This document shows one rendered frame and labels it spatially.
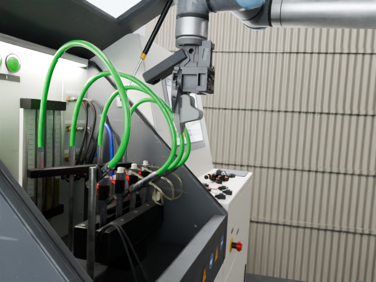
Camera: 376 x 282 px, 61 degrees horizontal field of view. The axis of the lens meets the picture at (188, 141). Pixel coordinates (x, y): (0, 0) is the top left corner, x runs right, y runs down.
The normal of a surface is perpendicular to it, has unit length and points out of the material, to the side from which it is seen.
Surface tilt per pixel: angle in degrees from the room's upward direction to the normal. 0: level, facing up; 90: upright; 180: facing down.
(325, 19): 136
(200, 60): 90
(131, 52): 90
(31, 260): 90
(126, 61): 90
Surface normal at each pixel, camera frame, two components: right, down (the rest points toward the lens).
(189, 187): -0.31, 0.06
